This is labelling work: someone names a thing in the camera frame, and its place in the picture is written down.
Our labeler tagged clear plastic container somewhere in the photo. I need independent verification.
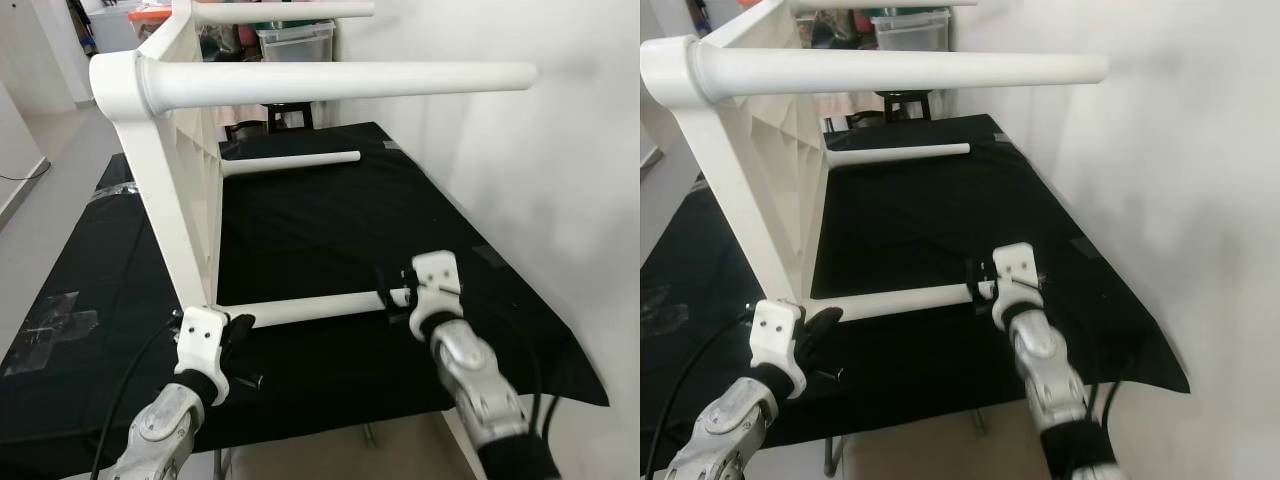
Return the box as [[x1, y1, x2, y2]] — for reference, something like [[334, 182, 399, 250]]
[[257, 22, 336, 64], [872, 9, 951, 54]]

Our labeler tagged black tablecloth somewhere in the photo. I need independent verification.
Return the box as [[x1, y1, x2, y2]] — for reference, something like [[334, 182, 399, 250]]
[[0, 122, 611, 476], [640, 113, 1191, 476]]

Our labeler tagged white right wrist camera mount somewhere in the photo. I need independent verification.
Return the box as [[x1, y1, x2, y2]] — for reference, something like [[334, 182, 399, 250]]
[[410, 251, 464, 337], [991, 243, 1045, 328]]

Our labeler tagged cream plastic table top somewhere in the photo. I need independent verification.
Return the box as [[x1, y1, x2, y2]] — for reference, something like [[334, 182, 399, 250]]
[[640, 0, 831, 313], [88, 0, 226, 321]]

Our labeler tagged pink checked cloth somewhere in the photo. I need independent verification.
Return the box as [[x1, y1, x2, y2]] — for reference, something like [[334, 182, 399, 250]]
[[818, 92, 883, 118], [208, 100, 271, 128]]

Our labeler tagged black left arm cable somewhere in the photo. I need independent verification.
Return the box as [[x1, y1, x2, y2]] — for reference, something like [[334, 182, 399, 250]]
[[643, 308, 758, 480], [90, 312, 183, 480]]

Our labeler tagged black round stool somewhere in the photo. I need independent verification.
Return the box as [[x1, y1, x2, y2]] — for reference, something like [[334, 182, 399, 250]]
[[878, 90, 933, 125], [265, 100, 314, 133]]

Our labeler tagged white cabinet appliance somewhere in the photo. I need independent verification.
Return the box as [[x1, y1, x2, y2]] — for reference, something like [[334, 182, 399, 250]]
[[82, 0, 143, 53]]

